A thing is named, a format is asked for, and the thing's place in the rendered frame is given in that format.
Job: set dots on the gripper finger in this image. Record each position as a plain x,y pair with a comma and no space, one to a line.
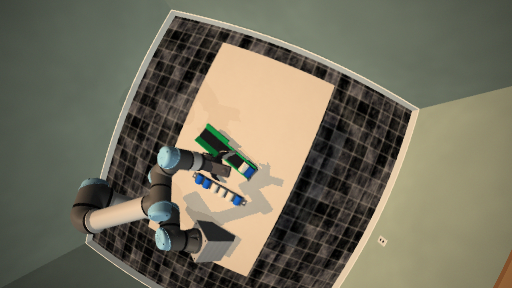
225,154
218,178

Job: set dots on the blue plastic bar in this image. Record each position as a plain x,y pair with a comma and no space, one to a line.
206,183
237,200
249,172
199,179

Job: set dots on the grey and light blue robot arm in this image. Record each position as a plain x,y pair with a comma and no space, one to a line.
96,193

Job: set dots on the grey metal tab with hex screw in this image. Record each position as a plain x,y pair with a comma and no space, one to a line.
244,201

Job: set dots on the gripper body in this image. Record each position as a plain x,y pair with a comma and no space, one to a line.
210,157

